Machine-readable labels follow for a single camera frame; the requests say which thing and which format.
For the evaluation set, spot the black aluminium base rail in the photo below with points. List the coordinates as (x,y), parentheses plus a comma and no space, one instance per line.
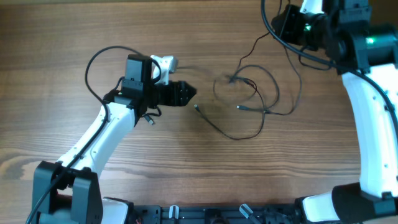
(214,214)

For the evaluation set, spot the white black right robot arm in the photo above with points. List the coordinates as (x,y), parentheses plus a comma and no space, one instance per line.
(366,58)

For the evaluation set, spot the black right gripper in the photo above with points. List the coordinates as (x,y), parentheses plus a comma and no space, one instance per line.
(280,23)

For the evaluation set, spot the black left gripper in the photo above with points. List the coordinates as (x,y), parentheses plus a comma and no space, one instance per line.
(173,93)

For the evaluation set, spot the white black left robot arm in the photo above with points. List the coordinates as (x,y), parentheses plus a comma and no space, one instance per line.
(68,190)

